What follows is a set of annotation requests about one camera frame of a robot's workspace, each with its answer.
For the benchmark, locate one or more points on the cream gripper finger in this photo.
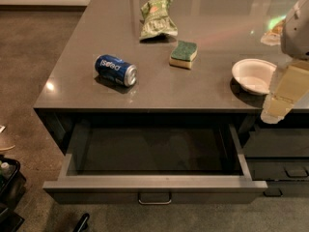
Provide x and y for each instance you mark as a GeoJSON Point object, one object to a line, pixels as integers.
{"type": "Point", "coordinates": [287, 87]}

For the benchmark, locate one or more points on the blue pepsi can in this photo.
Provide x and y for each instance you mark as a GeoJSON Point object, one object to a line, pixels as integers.
{"type": "Point", "coordinates": [116, 70]}

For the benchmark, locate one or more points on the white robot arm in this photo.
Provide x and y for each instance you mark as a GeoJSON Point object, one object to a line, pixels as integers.
{"type": "Point", "coordinates": [292, 33]}

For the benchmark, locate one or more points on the open grey top drawer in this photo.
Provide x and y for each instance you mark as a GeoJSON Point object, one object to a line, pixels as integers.
{"type": "Point", "coordinates": [194, 164]}

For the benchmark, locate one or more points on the white paper bowl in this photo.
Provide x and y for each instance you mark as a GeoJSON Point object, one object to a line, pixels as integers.
{"type": "Point", "coordinates": [254, 75]}

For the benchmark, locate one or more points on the dark lower right drawers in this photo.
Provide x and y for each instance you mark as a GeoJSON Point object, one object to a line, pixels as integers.
{"type": "Point", "coordinates": [279, 155]}

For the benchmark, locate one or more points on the green yellow sponge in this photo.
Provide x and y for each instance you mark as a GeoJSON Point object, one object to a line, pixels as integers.
{"type": "Point", "coordinates": [183, 55]}

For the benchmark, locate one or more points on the green chip bag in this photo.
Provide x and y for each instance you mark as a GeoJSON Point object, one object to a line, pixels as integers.
{"type": "Point", "coordinates": [157, 20]}

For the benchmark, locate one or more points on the black object on floor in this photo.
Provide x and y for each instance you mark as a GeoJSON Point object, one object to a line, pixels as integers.
{"type": "Point", "coordinates": [82, 224]}

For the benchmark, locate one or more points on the black bin with bottle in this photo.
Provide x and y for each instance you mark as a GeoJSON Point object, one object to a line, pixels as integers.
{"type": "Point", "coordinates": [11, 190]}

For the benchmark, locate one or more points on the metal drawer handle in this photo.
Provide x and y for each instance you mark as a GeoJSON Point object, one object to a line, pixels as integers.
{"type": "Point", "coordinates": [160, 198]}

